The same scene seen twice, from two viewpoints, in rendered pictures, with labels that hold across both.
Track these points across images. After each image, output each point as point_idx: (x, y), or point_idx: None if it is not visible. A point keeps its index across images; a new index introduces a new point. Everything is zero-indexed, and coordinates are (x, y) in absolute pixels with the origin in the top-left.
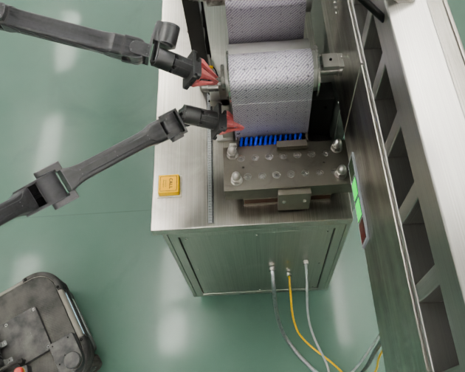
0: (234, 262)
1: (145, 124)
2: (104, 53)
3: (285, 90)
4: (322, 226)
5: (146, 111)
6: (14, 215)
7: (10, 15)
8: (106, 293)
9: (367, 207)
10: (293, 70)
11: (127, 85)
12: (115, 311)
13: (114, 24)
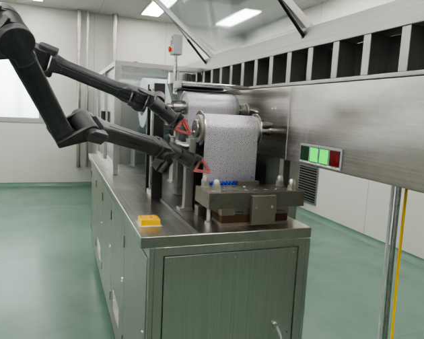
0: (206, 328)
1: (53, 333)
2: (118, 92)
3: (240, 131)
4: (289, 240)
5: (53, 325)
6: (62, 111)
7: (59, 57)
8: None
9: (332, 137)
10: (243, 118)
11: (31, 311)
12: None
13: (16, 279)
